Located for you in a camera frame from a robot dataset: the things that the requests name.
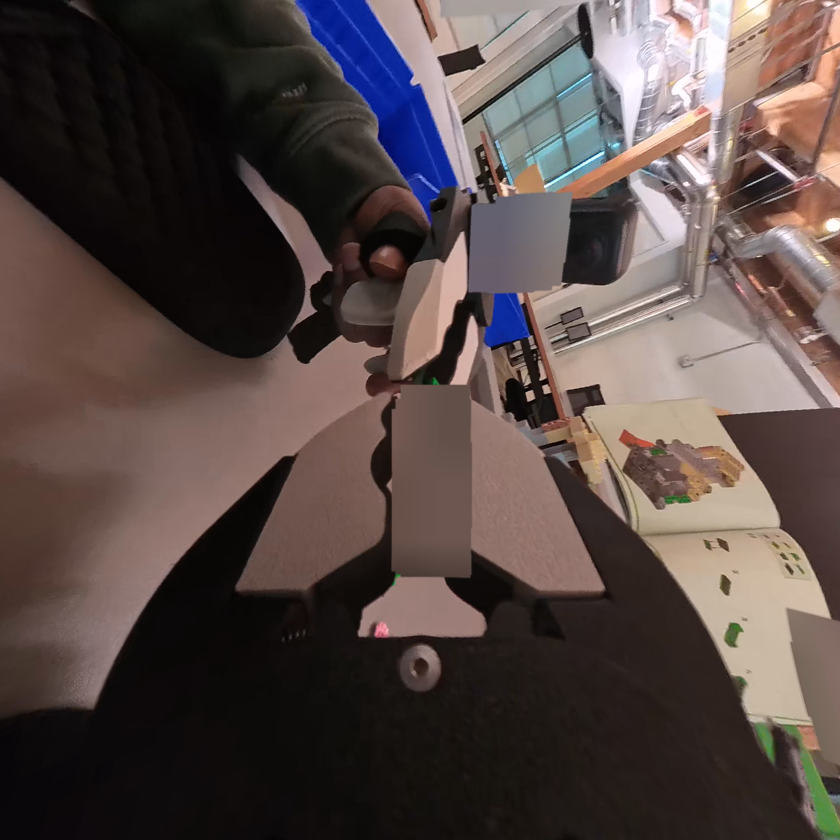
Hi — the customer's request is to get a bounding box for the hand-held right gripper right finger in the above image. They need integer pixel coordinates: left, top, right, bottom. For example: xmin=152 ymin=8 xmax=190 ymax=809
xmin=448 ymin=400 xmax=606 ymax=623

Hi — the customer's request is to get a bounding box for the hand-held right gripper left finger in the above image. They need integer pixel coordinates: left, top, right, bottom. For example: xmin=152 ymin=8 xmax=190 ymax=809
xmin=234 ymin=395 xmax=392 ymax=616

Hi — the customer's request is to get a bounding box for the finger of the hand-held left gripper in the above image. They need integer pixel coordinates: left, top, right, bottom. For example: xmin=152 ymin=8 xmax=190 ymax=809
xmin=453 ymin=292 xmax=496 ymax=388
xmin=386 ymin=257 xmax=470 ymax=383

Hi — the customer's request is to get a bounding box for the person's left forearm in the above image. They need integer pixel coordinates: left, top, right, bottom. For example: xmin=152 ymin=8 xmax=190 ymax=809
xmin=92 ymin=0 xmax=416 ymax=227

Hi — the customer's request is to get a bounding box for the grey desk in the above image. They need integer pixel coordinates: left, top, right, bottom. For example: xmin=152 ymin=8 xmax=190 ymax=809
xmin=0 ymin=151 xmax=490 ymax=713

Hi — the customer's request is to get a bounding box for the person's left hand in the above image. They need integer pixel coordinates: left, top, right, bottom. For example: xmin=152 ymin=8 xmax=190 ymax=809
xmin=330 ymin=187 xmax=431 ymax=398

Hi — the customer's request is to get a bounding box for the grey brick castle model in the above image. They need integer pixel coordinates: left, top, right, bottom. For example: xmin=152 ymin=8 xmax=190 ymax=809
xmin=505 ymin=413 xmax=634 ymax=526

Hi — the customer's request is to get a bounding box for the large glass window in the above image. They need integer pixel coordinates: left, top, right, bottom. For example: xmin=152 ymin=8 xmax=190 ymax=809
xmin=482 ymin=39 xmax=614 ymax=194

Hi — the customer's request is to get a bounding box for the building instruction booklet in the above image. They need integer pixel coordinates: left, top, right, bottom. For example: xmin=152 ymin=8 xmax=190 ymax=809
xmin=581 ymin=397 xmax=840 ymax=726

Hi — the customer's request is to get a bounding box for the wooden ceiling beam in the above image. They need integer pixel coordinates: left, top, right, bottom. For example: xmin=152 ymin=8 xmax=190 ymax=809
xmin=571 ymin=110 xmax=715 ymax=198

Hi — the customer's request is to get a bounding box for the black table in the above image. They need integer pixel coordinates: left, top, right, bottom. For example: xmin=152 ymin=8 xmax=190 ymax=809
xmin=718 ymin=407 xmax=840 ymax=614

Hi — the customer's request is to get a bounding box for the black padded wrist rest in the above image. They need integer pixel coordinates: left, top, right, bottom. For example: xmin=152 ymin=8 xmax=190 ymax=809
xmin=0 ymin=0 xmax=309 ymax=358

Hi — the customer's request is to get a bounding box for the silver ventilation duct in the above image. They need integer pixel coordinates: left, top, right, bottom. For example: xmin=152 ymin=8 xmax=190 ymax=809
xmin=669 ymin=0 xmax=746 ymax=316

